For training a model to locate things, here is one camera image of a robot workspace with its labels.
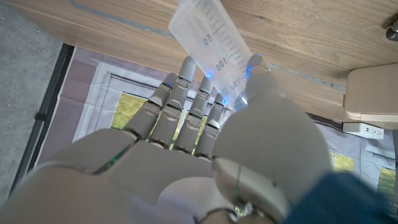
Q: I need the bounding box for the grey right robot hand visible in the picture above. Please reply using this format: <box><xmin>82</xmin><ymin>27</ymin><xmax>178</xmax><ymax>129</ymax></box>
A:
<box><xmin>0</xmin><ymin>53</ymin><xmax>332</xmax><ymax>224</ymax></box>

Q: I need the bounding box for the large clear plastic syringe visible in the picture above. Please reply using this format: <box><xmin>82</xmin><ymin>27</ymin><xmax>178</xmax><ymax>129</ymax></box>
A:
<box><xmin>167</xmin><ymin>0</ymin><xmax>262</xmax><ymax>111</ymax></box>

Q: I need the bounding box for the black hand grip strengthener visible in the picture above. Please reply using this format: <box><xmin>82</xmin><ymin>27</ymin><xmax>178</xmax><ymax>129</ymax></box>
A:
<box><xmin>385</xmin><ymin>20</ymin><xmax>398</xmax><ymax>41</ymax></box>

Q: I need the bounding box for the black backdrop stand pole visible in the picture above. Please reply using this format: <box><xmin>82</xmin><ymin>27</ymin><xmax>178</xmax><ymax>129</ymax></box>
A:
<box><xmin>9</xmin><ymin>43</ymin><xmax>75</xmax><ymax>195</ymax></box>

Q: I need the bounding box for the blue wrist connector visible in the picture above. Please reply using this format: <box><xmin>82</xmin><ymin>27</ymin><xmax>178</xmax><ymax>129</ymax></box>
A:
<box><xmin>279</xmin><ymin>172</ymin><xmax>398</xmax><ymax>224</ymax></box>

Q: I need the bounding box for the white power strip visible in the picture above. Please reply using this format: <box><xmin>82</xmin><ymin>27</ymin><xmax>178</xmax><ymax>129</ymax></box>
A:
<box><xmin>343</xmin><ymin>122</ymin><xmax>385</xmax><ymax>140</ymax></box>

